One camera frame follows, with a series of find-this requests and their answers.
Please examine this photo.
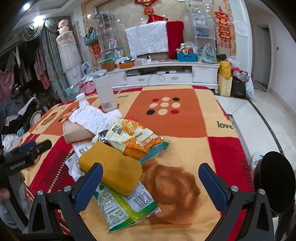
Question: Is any black shopping bag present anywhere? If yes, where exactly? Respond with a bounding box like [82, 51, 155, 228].
[230, 76, 246, 99]

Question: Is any TV with white cover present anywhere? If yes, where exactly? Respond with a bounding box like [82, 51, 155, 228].
[125, 21, 169, 57]

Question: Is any green white snack bag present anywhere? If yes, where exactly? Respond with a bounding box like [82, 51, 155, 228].
[94, 182, 161, 233]

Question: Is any orange white snack bag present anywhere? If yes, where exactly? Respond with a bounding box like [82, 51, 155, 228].
[92, 119, 164, 160]

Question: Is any blue storage basket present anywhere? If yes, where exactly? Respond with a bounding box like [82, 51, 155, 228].
[177, 53, 197, 62]

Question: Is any red hanging decoration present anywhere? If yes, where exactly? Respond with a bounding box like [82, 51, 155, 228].
[215, 6, 232, 49]

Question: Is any covered standing air conditioner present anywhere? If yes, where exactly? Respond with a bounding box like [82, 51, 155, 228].
[56, 31, 83, 86]

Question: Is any white thermos bottle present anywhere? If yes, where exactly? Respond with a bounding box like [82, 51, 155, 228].
[93, 69, 117, 113]

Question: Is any clear plastic bag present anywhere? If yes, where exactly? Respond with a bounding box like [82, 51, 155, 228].
[200, 43, 217, 64]

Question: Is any brown cardboard tube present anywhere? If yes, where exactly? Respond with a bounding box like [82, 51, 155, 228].
[63, 120, 95, 143]

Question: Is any black trash bin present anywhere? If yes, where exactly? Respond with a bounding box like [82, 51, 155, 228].
[253, 151, 295, 217]

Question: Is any pink pig plush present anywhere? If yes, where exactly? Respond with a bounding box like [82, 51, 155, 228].
[57, 19, 69, 34]

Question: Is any teal wrapper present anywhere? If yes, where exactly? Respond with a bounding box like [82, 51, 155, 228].
[138, 141, 169, 164]

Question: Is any yellow bag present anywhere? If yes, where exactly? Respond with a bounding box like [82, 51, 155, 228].
[218, 61, 232, 79]

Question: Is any patterned red orange blanket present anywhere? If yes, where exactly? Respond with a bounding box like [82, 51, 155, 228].
[19, 84, 255, 241]

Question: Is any white plastic wrapper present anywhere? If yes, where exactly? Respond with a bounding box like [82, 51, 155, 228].
[69, 105, 122, 135]

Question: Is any white TV cabinet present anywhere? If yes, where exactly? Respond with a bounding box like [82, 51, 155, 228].
[108, 60, 219, 93]

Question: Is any white pink-label plastic bottle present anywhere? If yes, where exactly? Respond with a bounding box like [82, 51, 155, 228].
[76, 93, 90, 108]

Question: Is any white orange medicine box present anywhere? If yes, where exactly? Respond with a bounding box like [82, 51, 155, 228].
[65, 139, 93, 182]

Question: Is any yellow green sponge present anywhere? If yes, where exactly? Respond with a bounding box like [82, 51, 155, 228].
[79, 141, 142, 196]

